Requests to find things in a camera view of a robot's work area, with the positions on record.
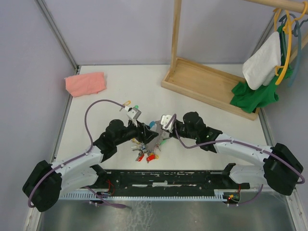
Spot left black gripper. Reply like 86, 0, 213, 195
115, 117, 158, 145

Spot white cable duct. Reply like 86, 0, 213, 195
59, 190, 234, 202

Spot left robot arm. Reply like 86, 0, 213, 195
22, 119, 159, 212

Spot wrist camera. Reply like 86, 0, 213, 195
160, 114, 176, 132
127, 107, 141, 121

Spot key with yellow tag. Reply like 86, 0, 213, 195
119, 100, 131, 112

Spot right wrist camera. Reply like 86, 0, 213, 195
160, 114, 176, 132

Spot green garment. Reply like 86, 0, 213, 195
230, 25, 285, 113

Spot wooden clothes rack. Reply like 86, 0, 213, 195
161, 0, 308, 120

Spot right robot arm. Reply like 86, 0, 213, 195
160, 112, 306, 195

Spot pink folded cloth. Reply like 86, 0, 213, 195
64, 72, 107, 97

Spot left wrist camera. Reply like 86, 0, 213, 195
127, 107, 141, 121

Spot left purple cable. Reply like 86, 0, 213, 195
27, 99, 132, 208

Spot yellow hanger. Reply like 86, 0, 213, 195
275, 10, 293, 85

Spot metal key organizer with keys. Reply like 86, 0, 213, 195
131, 121, 165, 163

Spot white towel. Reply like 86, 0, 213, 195
243, 31, 281, 90

